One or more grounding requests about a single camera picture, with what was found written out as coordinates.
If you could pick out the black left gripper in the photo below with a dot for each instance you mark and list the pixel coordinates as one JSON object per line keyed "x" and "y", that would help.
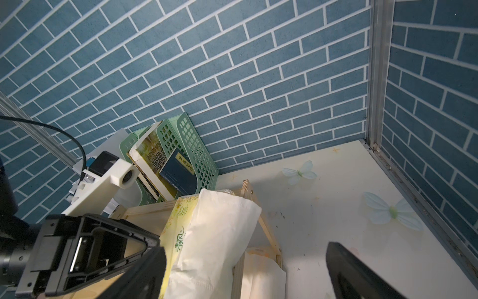
{"x": 66, "y": 254}

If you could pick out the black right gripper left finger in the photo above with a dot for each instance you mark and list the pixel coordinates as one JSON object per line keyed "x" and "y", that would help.
{"x": 143, "y": 280}

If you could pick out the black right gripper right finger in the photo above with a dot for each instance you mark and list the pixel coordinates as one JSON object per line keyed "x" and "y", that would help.
{"x": 352, "y": 279}

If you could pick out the wooden two-tier shelf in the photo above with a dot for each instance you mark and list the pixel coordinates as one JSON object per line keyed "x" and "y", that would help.
{"x": 155, "y": 217}

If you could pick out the yellow green tissue pack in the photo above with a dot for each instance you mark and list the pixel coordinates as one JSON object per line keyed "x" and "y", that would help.
{"x": 204, "y": 243}

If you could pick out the white tissue pack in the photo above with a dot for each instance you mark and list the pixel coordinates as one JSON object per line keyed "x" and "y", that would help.
{"x": 262, "y": 278}

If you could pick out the dark blue book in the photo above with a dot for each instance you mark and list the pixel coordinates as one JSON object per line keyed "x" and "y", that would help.
{"x": 180, "y": 173}

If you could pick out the green plastic file organizer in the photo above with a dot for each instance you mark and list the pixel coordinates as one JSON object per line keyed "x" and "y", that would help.
{"x": 179, "y": 132}

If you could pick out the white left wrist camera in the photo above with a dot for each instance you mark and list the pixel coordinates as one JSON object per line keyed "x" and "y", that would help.
{"x": 102, "y": 180}

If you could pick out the aluminium left corner post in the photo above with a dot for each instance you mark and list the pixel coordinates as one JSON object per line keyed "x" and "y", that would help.
{"x": 40, "y": 131}

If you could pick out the aluminium corner post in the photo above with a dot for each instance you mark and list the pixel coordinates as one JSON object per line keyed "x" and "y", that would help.
{"x": 381, "y": 14}
{"x": 40, "y": 131}

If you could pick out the aluminium right corner post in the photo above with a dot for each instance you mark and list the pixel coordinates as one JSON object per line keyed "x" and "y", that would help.
{"x": 381, "y": 14}

